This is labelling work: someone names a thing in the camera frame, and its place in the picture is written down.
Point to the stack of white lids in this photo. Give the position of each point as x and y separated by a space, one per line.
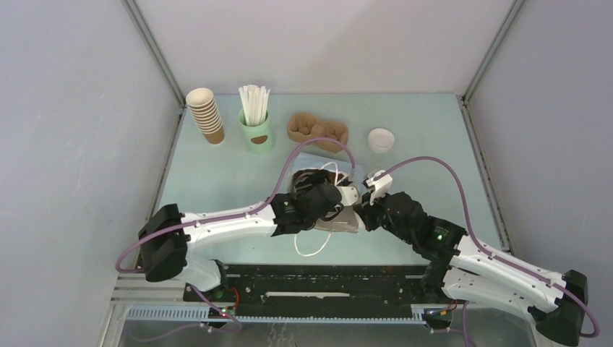
380 140

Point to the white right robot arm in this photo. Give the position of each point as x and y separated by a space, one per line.
467 269

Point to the white paper bag with handles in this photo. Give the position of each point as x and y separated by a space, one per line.
340 219

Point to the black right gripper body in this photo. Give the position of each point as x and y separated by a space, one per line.
375 216

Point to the bundle of white wrapped straws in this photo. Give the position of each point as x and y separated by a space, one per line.
254 100

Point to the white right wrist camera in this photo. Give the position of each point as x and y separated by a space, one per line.
378 184

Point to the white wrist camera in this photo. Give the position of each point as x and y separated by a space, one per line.
378 184
350 195

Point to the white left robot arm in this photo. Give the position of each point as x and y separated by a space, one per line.
172 244

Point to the brown cardboard cup carrier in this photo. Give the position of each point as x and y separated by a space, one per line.
304 126

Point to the stack of brown paper cups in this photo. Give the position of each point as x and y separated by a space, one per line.
202 105

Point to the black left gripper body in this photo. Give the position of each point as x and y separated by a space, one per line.
310 223

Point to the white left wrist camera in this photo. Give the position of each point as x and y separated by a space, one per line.
350 195

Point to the green straw holder jar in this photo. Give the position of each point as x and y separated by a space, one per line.
259 139

